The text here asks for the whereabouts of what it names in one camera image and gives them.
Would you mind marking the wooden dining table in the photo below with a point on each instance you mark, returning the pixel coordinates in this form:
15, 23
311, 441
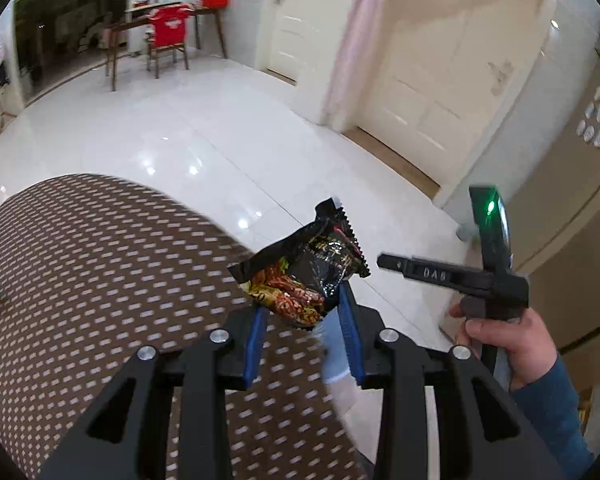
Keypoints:
135, 21

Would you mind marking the beige refrigerator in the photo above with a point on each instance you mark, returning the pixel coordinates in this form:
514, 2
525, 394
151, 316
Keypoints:
555, 200

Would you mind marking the wooden chair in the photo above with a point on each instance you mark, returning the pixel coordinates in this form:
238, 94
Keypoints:
167, 55

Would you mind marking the red chair cover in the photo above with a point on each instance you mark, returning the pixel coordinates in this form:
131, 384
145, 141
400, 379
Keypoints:
170, 22

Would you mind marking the glass sliding door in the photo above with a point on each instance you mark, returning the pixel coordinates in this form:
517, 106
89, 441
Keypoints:
65, 25

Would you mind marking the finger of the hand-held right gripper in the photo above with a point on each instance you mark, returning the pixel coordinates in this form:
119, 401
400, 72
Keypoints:
430, 274

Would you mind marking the black snack packet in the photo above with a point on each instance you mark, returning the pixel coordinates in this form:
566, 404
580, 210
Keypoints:
310, 265

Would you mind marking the pink lace curtain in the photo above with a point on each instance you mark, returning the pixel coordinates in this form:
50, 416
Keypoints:
352, 60

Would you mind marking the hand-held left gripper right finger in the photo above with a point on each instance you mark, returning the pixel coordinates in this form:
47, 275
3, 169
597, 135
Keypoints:
351, 335

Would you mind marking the person's right hand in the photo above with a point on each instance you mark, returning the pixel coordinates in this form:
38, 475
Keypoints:
525, 345

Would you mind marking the person's right forearm blue sleeve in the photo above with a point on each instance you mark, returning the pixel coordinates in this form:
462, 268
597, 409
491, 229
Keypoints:
555, 410

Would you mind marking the round table brown dotted cloth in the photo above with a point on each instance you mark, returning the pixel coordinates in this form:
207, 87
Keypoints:
105, 260

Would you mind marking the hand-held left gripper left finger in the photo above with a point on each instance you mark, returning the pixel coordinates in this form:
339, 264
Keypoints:
254, 345

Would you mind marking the white panel door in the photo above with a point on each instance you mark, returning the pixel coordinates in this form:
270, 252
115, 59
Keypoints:
430, 85

